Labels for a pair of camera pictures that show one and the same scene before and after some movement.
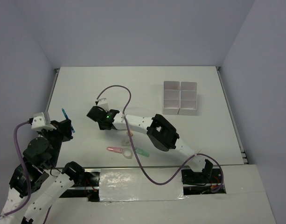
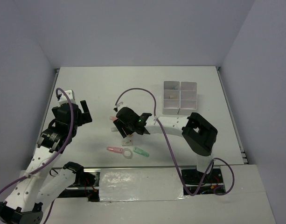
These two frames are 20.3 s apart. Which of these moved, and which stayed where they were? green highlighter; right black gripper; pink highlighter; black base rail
Moved: right black gripper
Stayed: green highlighter; pink highlighter; black base rail
